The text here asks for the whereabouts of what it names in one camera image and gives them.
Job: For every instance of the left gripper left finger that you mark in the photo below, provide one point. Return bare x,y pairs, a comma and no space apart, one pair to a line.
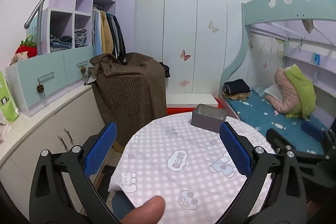
50,201

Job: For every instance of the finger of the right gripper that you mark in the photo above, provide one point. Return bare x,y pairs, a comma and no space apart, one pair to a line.
312,131

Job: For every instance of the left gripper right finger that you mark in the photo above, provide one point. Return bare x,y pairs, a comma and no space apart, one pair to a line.
286,199

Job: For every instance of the grey metal jewelry box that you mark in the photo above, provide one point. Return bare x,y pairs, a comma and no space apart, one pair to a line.
208,117

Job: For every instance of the person's left hand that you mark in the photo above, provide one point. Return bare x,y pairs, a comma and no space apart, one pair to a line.
149,213

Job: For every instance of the green padded jacket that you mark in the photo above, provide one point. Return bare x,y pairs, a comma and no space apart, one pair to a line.
305,92

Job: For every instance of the white pillow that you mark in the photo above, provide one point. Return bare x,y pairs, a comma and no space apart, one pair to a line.
275,91

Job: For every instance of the teal bed mattress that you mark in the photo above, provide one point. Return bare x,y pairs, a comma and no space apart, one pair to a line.
257,112

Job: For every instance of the white lower cabinet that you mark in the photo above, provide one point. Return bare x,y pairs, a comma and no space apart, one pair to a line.
66,122

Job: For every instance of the folded dark clothes stack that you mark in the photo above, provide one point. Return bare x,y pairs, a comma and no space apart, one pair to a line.
236,90

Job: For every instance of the green paper bag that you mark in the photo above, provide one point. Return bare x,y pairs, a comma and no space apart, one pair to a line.
9,110

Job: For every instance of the pine cone ornament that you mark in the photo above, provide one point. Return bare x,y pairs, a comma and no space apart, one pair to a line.
83,70
40,88

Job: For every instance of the teal drawer cabinet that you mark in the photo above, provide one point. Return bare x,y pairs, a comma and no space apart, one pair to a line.
59,72

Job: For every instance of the brown polka dot cloth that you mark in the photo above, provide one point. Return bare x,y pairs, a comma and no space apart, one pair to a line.
131,95

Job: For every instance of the white foam board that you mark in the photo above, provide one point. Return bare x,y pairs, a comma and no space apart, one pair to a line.
190,100

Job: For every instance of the red ottoman bench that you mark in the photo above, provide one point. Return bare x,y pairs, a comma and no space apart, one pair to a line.
189,109

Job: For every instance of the red strawberry plush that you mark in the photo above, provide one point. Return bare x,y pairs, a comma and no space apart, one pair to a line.
28,46

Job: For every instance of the white wardrobe doors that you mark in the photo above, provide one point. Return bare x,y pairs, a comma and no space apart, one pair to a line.
196,39

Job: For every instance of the black garment behind cloth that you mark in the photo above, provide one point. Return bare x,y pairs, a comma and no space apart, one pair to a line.
167,70

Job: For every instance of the hanging clothes row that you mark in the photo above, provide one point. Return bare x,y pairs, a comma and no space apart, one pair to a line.
107,36

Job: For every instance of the purple cubby shelf unit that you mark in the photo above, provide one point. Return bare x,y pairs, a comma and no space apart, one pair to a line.
62,17

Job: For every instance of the teal bunk bed frame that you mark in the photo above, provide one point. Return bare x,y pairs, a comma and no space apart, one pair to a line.
268,11

